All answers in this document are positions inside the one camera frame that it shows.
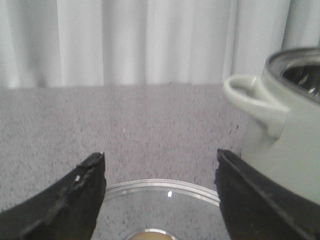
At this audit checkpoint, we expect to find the pale green electric cooking pot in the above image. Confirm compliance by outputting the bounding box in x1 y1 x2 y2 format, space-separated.
222 47 320 203

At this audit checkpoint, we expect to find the white pleated curtain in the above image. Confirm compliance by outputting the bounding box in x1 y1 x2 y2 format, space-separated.
0 0 320 89

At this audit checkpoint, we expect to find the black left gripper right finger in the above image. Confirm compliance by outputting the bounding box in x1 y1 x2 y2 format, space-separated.
215 149 320 240

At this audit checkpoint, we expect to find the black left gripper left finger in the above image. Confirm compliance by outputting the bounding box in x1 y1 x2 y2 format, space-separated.
0 152 107 240

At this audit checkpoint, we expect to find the glass pot lid with knob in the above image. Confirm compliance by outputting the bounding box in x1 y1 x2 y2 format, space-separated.
91 179 230 240

